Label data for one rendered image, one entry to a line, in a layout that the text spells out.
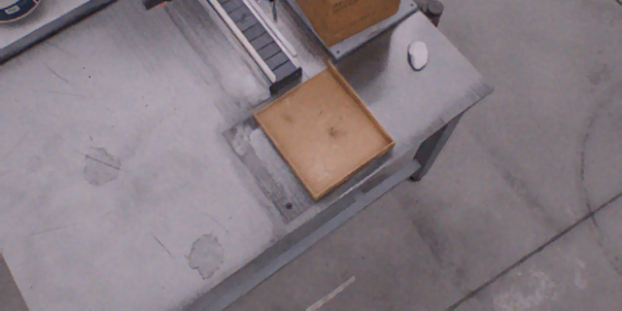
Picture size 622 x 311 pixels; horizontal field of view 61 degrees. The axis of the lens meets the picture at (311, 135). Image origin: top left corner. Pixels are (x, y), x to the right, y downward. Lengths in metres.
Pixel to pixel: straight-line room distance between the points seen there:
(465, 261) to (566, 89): 0.93
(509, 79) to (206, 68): 1.51
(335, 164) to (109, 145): 0.62
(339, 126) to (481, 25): 1.41
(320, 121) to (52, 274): 0.78
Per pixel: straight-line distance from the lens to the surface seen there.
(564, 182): 2.49
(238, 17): 1.58
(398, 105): 1.50
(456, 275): 2.25
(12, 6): 1.75
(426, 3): 2.37
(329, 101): 1.48
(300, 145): 1.43
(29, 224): 1.56
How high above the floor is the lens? 2.17
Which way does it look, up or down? 68 degrees down
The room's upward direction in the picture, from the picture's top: 2 degrees counter-clockwise
